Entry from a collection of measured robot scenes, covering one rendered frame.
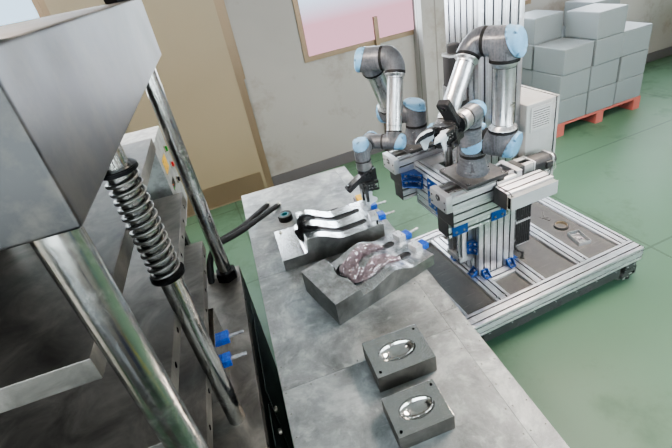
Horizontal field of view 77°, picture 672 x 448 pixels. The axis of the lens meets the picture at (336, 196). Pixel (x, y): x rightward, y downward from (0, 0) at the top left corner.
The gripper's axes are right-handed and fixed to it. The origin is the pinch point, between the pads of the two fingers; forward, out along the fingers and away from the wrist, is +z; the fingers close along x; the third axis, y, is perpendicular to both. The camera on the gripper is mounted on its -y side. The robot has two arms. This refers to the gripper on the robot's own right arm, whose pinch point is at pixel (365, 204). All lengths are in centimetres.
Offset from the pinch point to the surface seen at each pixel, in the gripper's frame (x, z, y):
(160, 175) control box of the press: 2, -43, -87
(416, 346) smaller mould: -87, 4, -15
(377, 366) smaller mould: -89, 4, -29
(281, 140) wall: 233, 43, -13
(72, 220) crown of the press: -129, -91, -69
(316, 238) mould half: -17.8, -1.7, -30.5
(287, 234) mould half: 2.3, 4.6, -41.9
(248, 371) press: -65, 12, -71
